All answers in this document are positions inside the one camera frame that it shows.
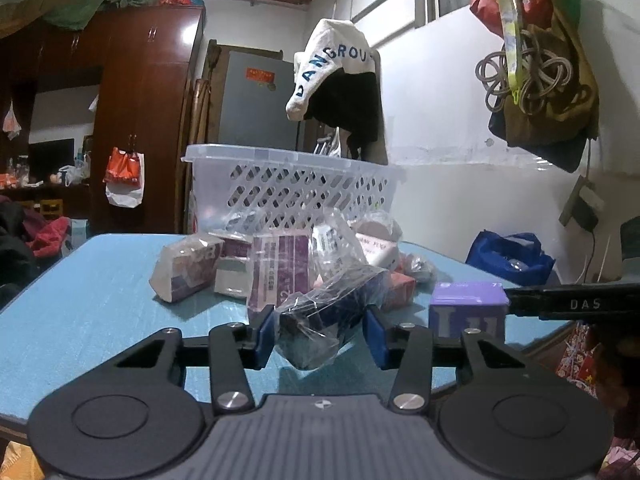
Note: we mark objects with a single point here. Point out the plastic-wrapped dark blue box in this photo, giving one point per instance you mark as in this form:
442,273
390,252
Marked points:
325,310

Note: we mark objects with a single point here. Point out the red clothing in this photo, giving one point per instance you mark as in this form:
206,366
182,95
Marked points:
50,235

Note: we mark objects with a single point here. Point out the brown wooden wardrobe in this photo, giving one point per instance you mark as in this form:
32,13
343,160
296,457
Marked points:
145,100

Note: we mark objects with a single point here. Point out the white box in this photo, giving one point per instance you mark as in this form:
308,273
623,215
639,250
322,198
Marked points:
232,277

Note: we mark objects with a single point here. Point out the clear packet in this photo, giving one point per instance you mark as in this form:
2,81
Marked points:
337,247

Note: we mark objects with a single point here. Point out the green cloth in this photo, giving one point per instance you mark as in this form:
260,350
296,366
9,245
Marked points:
75,10

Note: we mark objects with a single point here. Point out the person's right hand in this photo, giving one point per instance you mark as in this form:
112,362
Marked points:
620,375

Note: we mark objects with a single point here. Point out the black hanging bag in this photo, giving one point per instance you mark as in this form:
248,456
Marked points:
555,152

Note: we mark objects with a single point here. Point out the grey metal door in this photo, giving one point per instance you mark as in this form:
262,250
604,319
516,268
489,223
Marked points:
255,105

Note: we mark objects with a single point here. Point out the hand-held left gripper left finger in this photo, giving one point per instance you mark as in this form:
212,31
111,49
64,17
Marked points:
265,336

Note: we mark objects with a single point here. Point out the floral cloth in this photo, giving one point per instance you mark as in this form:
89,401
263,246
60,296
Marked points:
575,360

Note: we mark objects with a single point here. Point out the small white hanging bag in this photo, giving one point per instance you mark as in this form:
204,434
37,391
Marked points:
11,122

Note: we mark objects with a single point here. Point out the red door sticker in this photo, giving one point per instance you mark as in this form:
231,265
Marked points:
260,75

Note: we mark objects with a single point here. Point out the white round pack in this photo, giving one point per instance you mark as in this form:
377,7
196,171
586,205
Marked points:
380,245

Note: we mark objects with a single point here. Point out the purple striped box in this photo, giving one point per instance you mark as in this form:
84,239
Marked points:
277,265

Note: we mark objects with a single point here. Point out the wall power adapter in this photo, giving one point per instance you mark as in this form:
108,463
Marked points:
582,207

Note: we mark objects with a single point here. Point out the orange and white plastic bag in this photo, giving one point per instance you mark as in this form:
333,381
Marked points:
124,175

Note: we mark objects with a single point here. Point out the metal crutches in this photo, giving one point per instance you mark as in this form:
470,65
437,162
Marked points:
327,145

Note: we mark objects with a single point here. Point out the black monitor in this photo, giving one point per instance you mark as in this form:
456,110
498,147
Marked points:
50,160

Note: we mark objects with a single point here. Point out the grey item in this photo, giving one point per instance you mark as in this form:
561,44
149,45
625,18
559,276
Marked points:
420,270

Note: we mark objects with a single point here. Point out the red and white packet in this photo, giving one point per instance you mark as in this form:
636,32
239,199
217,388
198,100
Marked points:
402,290

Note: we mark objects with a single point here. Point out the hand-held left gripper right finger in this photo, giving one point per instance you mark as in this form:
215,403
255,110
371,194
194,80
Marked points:
375,341

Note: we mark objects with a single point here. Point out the wooden boards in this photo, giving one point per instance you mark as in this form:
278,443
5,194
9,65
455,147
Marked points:
197,115

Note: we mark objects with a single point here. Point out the blue fabric bag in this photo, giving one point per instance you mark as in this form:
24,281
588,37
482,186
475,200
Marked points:
510,257

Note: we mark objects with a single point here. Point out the olive hanging bag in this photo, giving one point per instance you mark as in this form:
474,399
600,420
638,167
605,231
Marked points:
560,105

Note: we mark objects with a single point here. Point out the black hanging garment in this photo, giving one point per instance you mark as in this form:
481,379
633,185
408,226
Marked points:
355,105

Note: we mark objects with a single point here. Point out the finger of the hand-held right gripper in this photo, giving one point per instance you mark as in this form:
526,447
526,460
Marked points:
522,301

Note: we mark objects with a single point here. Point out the small maroon box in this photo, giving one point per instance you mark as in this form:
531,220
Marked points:
235,245

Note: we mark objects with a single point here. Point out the white bag on desk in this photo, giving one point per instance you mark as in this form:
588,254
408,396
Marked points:
71,175

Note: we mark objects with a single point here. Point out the clear plastic basket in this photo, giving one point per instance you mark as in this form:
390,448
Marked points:
280,185

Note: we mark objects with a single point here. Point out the grey and purple box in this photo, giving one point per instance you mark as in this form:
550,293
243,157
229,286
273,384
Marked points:
187,270

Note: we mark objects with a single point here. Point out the white lettered hoodie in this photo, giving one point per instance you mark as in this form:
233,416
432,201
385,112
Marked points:
325,55

